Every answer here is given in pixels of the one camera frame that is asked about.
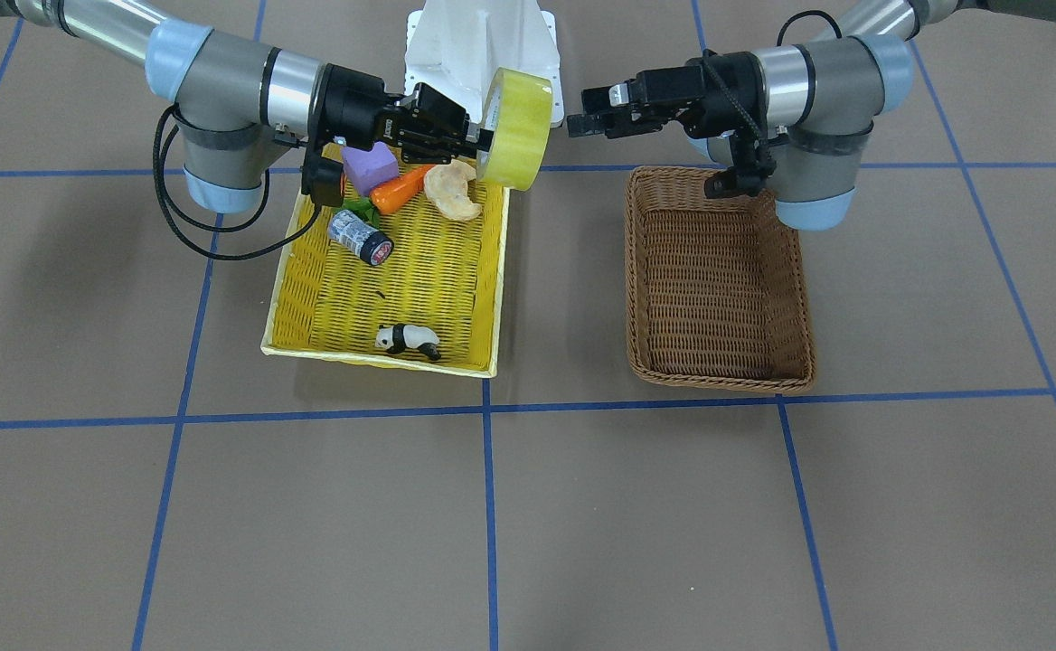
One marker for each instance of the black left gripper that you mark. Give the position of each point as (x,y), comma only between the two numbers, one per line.
(721,89)

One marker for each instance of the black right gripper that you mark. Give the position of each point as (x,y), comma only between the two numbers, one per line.
(353,107)

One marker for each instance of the yellow tape roll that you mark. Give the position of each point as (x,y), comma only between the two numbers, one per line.
(518,113)

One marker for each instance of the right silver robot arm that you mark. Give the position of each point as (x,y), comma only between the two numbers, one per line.
(241,105)

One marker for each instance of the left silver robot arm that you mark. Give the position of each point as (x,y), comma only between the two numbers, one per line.
(793,119)

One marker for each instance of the yellow woven basket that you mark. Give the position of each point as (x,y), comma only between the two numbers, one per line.
(447,276)

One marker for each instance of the brown wicker basket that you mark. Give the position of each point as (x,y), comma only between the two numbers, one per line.
(715,288)

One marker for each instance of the beige cracker toy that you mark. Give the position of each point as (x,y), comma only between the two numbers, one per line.
(447,187)

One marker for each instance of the purple foam block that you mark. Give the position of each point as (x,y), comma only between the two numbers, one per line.
(366,170)

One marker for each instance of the toy carrot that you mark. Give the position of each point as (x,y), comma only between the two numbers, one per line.
(388,197)

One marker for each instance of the panda figurine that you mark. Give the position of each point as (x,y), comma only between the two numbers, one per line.
(402,337)

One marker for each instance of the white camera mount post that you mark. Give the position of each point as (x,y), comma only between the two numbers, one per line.
(457,46)

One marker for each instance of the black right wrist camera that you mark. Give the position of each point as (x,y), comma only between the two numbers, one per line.
(322,179)

